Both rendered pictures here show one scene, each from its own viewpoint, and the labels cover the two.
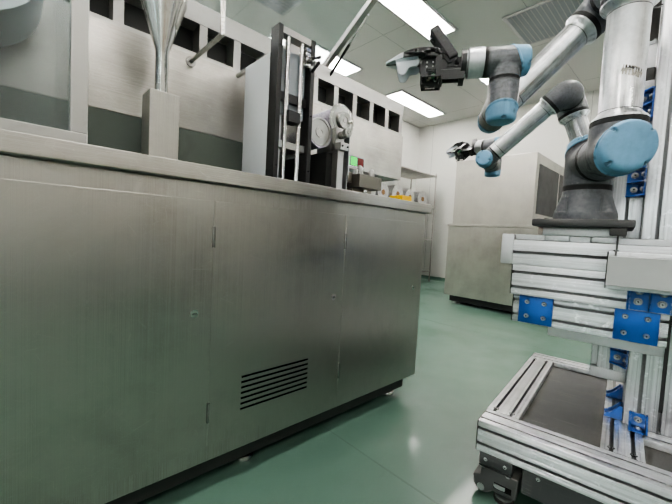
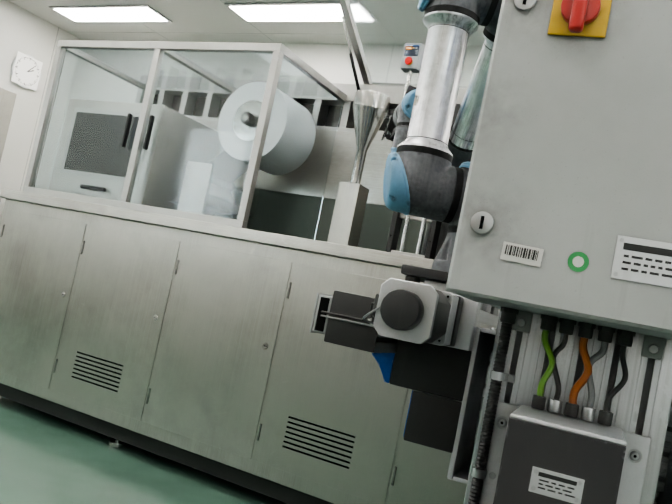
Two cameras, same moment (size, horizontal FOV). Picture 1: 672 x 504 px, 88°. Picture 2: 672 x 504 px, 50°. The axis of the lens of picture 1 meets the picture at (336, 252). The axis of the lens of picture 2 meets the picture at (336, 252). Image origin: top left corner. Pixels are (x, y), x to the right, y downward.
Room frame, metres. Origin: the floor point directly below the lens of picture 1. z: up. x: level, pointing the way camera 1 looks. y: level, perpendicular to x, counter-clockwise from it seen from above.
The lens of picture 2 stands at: (0.26, -2.00, 0.73)
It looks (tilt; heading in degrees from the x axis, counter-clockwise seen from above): 4 degrees up; 71
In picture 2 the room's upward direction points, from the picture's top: 12 degrees clockwise
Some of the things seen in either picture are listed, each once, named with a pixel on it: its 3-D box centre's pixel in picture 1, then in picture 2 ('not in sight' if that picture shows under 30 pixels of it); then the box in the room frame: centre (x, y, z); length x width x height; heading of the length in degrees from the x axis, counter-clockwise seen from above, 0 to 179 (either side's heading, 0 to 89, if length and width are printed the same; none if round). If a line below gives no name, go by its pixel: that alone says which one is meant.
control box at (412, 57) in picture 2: not in sight; (412, 57); (1.23, 0.43, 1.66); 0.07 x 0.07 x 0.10; 43
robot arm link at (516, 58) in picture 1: (505, 62); (415, 109); (0.93, -0.41, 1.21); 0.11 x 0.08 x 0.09; 76
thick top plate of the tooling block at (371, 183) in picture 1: (341, 185); not in sight; (1.82, -0.01, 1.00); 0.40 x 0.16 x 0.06; 43
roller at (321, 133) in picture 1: (302, 136); not in sight; (1.59, 0.18, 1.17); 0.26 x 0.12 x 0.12; 43
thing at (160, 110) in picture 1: (161, 90); (355, 181); (1.17, 0.60, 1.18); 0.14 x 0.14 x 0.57
